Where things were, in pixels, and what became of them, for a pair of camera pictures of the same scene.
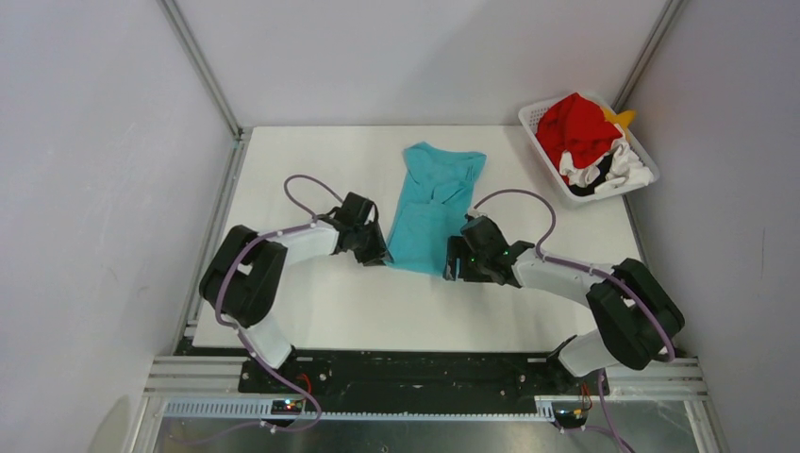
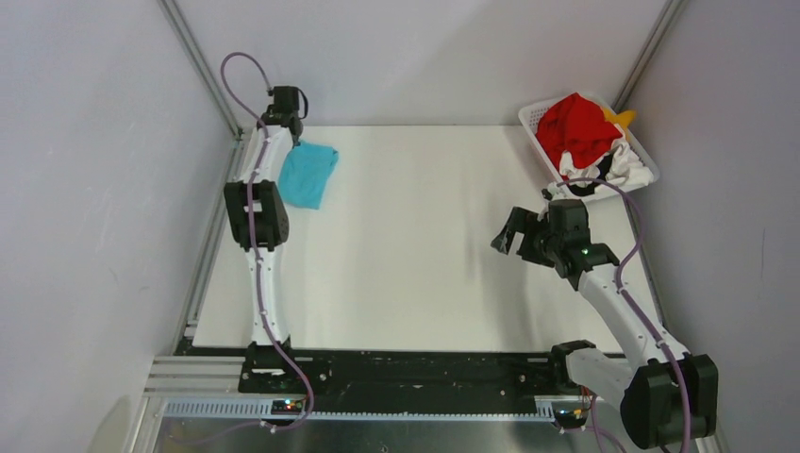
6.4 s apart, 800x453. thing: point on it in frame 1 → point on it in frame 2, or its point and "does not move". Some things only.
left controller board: x=286 y=407 does not move
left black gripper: x=378 y=253 → x=295 y=143
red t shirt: x=579 y=126 does not move
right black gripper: x=458 y=248 → x=526 y=222
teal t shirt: x=434 y=204 → x=305 y=172
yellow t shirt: x=624 y=118 does not move
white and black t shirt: x=623 y=166 does not move
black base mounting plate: x=451 y=376 does not move
